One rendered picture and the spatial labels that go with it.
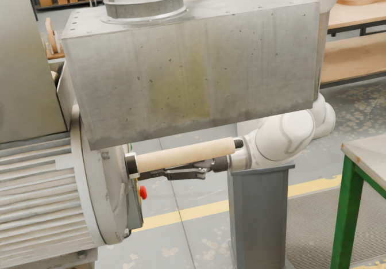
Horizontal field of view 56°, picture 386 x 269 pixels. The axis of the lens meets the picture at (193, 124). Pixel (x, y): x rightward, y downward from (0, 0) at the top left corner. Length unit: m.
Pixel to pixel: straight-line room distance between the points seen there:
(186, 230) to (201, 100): 1.88
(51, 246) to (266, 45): 0.44
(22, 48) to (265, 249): 1.60
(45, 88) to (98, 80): 0.11
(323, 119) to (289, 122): 0.75
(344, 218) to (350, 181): 0.17
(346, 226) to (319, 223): 0.87
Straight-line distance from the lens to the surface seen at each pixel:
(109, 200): 0.56
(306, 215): 2.40
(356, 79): 3.28
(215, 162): 0.94
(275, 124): 0.80
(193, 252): 2.19
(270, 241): 1.88
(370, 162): 1.25
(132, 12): 0.44
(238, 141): 0.69
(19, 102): 0.54
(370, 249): 2.29
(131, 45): 0.42
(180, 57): 0.43
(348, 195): 1.40
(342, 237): 1.53
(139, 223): 1.02
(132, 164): 0.65
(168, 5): 0.45
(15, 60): 0.52
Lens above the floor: 1.62
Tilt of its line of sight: 29 degrees down
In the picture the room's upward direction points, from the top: 6 degrees counter-clockwise
